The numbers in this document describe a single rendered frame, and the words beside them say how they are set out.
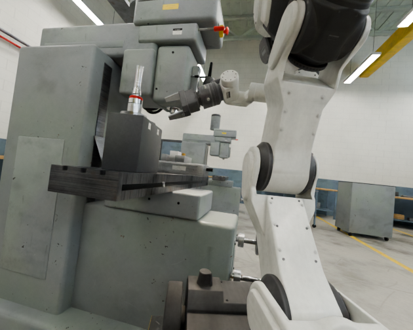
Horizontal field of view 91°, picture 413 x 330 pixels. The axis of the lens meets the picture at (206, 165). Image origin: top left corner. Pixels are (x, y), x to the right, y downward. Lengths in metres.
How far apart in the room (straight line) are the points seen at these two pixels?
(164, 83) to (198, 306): 1.00
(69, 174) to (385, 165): 8.58
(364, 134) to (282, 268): 8.18
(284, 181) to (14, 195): 1.33
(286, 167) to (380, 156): 8.16
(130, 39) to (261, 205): 1.15
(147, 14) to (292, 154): 1.10
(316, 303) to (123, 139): 0.65
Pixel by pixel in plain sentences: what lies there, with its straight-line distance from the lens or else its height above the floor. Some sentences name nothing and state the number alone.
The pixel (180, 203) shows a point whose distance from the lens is 0.97.
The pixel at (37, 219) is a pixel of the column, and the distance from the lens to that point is 1.37.
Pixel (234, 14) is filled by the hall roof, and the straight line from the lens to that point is 8.26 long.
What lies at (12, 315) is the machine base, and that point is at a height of 0.19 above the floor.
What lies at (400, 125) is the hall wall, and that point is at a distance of 9.14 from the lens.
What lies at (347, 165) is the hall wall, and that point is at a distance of 8.24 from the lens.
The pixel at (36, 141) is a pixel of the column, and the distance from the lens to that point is 1.39.
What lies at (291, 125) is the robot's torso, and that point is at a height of 1.10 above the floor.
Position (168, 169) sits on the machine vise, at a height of 0.96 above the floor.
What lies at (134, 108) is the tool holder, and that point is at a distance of 0.76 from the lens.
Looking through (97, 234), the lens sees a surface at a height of 0.59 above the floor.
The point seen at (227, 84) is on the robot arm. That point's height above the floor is 1.29.
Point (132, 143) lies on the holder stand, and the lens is 0.69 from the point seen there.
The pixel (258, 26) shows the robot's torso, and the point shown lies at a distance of 0.87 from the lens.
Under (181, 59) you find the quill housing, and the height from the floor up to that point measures 1.54.
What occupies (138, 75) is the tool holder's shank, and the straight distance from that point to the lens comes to 0.81.
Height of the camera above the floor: 0.96
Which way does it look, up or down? 2 degrees up
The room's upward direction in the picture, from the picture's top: 6 degrees clockwise
